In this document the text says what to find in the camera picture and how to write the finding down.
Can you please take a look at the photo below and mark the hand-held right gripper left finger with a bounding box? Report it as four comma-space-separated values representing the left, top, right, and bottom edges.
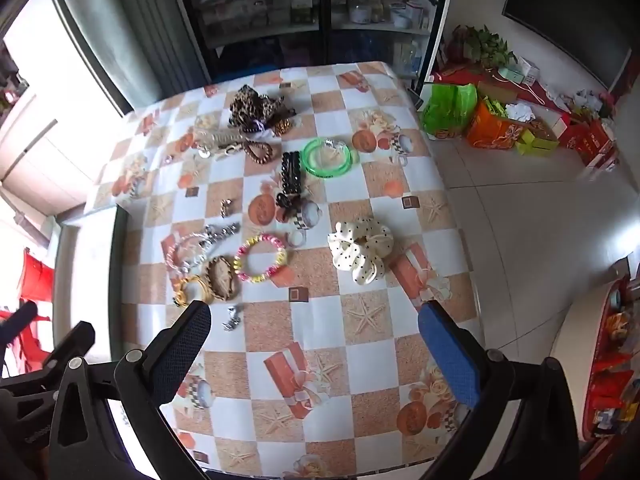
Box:
47, 300, 212, 480

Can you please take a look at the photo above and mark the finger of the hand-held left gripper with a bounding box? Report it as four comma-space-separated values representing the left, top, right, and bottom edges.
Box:
0, 301, 39, 347
0, 322, 97, 392

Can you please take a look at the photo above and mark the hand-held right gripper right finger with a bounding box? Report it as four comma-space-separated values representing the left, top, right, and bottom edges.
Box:
419, 301, 582, 480

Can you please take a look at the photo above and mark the yellow flower hair tie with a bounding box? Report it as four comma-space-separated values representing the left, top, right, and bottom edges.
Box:
172, 275, 210, 309

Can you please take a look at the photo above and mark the clear bead bracelet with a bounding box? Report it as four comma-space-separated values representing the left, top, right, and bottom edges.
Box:
166, 232, 211, 275

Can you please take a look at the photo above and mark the silver metal ornament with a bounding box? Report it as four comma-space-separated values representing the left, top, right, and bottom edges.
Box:
201, 222, 242, 247

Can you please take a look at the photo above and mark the white polka dot scrunchie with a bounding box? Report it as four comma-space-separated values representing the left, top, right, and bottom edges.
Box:
327, 216, 394, 286

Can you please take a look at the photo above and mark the black lace hair clip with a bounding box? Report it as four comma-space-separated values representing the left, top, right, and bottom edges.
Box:
280, 151, 306, 195

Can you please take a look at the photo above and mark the green silicone wristband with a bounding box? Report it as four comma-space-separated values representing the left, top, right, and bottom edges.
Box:
320, 140, 361, 171

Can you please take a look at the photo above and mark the translucent green bangle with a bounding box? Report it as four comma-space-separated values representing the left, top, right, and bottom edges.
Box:
301, 138, 351, 179

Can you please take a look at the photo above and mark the red bucket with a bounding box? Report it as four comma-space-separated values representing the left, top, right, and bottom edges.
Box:
20, 249, 55, 306

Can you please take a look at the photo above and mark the silver charm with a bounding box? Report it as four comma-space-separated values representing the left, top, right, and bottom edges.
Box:
222, 304, 244, 333

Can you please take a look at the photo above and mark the checkered printed tablecloth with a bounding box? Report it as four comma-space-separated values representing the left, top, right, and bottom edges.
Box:
82, 60, 488, 480

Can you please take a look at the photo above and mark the beige wardrobe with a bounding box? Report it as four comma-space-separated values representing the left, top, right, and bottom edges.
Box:
0, 80, 101, 211

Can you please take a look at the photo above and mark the small black claw clip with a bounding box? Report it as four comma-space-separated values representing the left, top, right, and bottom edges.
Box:
274, 191, 307, 222

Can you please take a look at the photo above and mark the cream cutout hair clip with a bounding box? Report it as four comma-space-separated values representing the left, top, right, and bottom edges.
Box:
197, 141, 246, 161

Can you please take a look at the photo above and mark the clear hair claw clip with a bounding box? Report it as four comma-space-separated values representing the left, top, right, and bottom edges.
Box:
192, 127, 248, 150

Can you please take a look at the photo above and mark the green cardboard box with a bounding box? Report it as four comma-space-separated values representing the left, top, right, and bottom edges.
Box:
515, 127, 560, 157

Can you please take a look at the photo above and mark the green plastic bag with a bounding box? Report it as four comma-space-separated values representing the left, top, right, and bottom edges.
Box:
421, 83, 478, 140

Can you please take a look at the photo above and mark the leopard print scrunchie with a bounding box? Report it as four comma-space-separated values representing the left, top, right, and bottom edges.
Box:
229, 85, 297, 135

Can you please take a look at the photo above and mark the red gift box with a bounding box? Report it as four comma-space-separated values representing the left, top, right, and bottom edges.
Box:
557, 112, 617, 167

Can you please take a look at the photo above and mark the teal tissue box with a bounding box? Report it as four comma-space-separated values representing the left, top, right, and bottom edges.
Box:
497, 57, 541, 86

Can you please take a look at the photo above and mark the grey curtain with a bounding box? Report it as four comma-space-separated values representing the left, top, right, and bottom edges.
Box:
52, 0, 211, 113

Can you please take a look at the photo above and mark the potted green plant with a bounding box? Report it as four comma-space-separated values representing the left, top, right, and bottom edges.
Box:
450, 25, 516, 68

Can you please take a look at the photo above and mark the glass door cabinet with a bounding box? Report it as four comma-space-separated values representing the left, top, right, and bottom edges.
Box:
167, 0, 453, 81

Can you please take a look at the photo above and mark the woven straw bracelet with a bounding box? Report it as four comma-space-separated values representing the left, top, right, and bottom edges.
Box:
205, 256, 244, 304

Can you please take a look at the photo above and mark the colourful bead bracelet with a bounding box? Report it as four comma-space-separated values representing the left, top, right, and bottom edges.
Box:
233, 234, 289, 284

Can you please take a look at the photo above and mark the brown spiral hair tie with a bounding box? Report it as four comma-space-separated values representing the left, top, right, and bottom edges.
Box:
243, 141, 275, 163

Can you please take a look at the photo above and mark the dark wall screen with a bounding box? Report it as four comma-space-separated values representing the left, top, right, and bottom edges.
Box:
502, 0, 633, 91

